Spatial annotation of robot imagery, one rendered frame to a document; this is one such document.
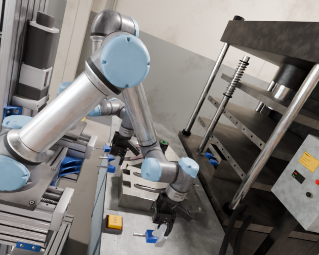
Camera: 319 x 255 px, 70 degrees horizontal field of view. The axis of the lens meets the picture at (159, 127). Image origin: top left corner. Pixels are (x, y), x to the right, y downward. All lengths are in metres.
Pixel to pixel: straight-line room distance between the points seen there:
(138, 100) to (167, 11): 2.97
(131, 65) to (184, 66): 3.17
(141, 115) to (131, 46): 0.29
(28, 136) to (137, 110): 0.33
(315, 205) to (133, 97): 1.04
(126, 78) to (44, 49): 0.49
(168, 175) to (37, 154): 0.39
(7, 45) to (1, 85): 0.14
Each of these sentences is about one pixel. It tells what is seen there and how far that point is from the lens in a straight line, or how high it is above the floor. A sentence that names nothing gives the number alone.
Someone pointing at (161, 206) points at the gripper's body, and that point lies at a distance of 0.90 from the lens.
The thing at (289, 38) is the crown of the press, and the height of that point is 1.90.
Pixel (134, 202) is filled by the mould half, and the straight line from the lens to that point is 1.26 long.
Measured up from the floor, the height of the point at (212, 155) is 0.91.
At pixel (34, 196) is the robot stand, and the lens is 0.90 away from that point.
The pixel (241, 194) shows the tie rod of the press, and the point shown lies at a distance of 1.60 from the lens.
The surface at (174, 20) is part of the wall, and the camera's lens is 3.66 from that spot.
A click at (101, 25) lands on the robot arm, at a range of 1.10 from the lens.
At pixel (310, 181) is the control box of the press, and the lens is 1.43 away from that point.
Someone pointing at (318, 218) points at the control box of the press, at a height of 1.15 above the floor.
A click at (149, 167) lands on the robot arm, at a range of 0.75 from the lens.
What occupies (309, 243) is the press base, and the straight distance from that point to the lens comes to 2.22.
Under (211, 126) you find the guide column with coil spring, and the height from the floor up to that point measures 1.09.
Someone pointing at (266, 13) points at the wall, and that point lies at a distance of 4.05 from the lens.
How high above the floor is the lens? 1.65
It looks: 21 degrees down
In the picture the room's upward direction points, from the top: 22 degrees clockwise
